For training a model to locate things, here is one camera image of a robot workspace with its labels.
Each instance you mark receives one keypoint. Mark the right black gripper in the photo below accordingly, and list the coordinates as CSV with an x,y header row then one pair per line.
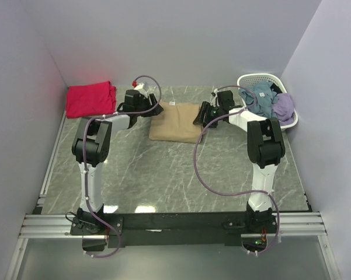
x,y
205,108

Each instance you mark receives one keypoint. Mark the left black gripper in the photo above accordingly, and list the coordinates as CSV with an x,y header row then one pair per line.
x,y
157,109

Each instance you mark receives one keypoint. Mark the beige t-shirt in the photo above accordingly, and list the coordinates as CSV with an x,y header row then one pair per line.
x,y
175,123

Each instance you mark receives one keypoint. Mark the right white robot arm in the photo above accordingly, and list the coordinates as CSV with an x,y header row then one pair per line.
x,y
265,149

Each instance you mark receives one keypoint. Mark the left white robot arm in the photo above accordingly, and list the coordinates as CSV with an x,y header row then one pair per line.
x,y
91,147

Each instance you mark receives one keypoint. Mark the white laundry basket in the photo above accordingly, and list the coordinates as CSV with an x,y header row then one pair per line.
x,y
249,80

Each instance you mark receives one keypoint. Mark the blue t-shirt in basket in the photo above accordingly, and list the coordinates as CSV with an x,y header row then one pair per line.
x,y
265,98

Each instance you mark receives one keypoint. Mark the folded red t-shirt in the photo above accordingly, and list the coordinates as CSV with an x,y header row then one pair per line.
x,y
90,100

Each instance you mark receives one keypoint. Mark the purple t-shirt in basket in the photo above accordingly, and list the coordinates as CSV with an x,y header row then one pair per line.
x,y
284,109

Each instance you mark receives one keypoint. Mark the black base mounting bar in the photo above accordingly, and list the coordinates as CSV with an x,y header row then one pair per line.
x,y
165,229

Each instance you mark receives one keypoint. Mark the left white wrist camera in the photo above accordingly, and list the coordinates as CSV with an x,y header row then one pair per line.
x,y
142,88

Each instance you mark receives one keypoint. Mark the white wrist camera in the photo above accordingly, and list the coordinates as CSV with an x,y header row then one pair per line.
x,y
214,98
142,88

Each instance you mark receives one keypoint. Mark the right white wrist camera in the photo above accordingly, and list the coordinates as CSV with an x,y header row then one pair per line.
x,y
214,98

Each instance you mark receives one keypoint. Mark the aluminium frame rail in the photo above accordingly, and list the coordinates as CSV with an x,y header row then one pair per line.
x,y
144,176

